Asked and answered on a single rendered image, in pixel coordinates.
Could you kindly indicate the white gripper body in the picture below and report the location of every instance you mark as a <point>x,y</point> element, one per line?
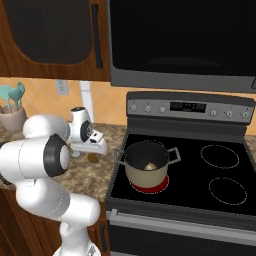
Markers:
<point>88,146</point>

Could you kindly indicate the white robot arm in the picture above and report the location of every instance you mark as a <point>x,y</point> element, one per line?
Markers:
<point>40,156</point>

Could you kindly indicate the brown green avocado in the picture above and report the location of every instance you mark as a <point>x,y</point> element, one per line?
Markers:
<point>93,158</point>

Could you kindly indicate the beige pot with black inside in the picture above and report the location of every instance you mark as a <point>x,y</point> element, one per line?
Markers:
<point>146,166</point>

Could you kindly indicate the tan mushroom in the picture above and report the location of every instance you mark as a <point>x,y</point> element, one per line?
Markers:
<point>151,166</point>

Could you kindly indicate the teal spatula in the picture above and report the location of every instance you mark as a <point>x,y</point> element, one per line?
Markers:
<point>16,95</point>

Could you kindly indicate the silver stove knob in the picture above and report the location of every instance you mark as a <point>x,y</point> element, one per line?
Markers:
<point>213,112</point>
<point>162,109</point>
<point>147,108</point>
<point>245,115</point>
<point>229,113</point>
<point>133,107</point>

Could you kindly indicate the beige utensil holder cup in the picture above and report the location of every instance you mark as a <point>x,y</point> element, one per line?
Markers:
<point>12,120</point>

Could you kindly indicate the brown lower cupboard door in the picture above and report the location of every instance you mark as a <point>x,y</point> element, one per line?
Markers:
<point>20,226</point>

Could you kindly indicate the teal spoon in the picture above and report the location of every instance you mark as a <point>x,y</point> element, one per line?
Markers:
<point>4,93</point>

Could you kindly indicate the black and steel stove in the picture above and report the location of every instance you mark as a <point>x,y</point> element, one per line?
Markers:
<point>186,186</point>

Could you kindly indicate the brown cupboard door, dark pane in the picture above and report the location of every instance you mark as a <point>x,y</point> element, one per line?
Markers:
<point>50,40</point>

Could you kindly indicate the black steel microwave oven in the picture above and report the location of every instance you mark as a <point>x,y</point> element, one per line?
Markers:
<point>183,43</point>

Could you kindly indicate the white wall outlet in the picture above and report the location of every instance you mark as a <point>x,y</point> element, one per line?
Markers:
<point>62,87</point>

